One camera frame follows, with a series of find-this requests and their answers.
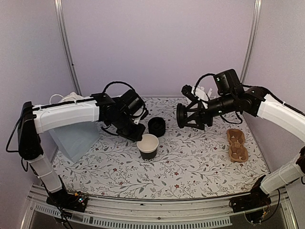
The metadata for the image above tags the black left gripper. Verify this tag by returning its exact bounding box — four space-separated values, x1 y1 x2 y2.
109 113 146 142

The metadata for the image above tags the bundle of white wrapped straws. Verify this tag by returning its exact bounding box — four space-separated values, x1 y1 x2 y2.
198 86 216 99

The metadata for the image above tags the left aluminium frame post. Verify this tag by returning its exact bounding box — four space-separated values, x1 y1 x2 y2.
54 0 82 95

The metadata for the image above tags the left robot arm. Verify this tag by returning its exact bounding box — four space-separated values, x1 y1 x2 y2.
5 82 149 207

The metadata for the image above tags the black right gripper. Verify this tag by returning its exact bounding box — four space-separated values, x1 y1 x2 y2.
181 92 236 130

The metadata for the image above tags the white paper bag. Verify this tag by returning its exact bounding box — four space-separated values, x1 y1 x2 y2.
49 104 100 163

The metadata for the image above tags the black paper coffee cup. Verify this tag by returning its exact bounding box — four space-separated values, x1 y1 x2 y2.
136 134 159 161

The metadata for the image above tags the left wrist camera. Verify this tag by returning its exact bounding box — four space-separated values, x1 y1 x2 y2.
133 108 149 125

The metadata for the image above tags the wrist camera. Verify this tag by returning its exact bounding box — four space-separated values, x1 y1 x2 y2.
181 85 210 103
133 108 149 125

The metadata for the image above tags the floral tablecloth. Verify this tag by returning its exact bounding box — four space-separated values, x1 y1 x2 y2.
52 97 269 199

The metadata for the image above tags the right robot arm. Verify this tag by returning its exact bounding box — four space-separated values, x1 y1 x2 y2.
176 69 305 142

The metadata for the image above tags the aluminium frame post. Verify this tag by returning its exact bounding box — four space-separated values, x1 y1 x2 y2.
240 0 263 83
54 0 82 95

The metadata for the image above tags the brown cardboard cup carrier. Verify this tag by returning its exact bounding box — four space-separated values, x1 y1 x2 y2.
226 128 249 163

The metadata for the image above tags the stack of black lids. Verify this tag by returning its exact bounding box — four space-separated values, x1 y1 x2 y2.
148 117 166 137

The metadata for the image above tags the right aluminium frame post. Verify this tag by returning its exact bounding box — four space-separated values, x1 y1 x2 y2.
240 0 263 83

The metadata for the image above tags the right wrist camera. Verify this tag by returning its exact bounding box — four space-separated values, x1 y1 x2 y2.
181 85 210 103

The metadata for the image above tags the white cup holding straws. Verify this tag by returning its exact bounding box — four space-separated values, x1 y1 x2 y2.
191 127 200 133

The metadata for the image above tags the front aluminium rail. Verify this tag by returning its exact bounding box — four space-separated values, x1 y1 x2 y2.
21 185 299 229

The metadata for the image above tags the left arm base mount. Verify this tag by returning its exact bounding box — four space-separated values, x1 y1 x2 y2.
46 189 88 212

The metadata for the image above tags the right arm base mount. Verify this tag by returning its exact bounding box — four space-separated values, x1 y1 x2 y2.
229 190 272 224

